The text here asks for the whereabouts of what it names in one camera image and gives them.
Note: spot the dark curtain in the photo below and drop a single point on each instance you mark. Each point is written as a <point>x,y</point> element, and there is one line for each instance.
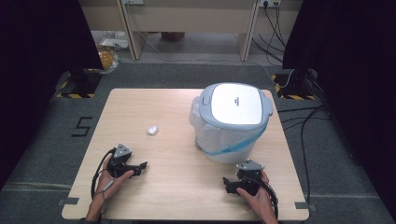
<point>37,62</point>
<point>351,77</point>

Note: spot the white paper ball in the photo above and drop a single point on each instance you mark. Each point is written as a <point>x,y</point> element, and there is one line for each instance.
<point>152,130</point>

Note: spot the beige desk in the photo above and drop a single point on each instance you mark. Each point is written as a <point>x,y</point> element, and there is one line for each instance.
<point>186,18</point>

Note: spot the person's left hand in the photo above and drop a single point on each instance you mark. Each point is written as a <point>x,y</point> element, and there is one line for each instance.
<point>107,183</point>

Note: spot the white trash can grey lid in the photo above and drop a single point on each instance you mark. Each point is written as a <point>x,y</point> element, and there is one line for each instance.
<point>236,105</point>

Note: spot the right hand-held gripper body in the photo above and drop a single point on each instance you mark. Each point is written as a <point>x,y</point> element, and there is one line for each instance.
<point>249,183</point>

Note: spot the black stand base striped plate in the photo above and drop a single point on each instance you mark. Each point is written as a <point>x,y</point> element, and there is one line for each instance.
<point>294,85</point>
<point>82,84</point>

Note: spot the translucent trash bag liner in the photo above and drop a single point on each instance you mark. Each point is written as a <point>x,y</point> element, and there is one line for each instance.
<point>218,140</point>

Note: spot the white papers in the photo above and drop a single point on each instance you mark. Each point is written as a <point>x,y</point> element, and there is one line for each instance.
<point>113,42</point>

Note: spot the white wall socket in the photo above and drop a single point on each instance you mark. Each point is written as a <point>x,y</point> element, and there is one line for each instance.
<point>133,1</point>
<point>269,2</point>

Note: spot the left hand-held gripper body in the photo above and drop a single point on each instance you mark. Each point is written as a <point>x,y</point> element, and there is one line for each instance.
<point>120,161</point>

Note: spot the person's right hand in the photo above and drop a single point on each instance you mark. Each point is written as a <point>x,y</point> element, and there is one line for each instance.
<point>260,202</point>

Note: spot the grey tape piece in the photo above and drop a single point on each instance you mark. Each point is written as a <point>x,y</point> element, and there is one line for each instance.
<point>304,205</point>
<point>67,201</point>

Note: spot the yellow plastic bag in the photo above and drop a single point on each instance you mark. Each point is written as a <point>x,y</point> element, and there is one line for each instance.
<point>107,59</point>

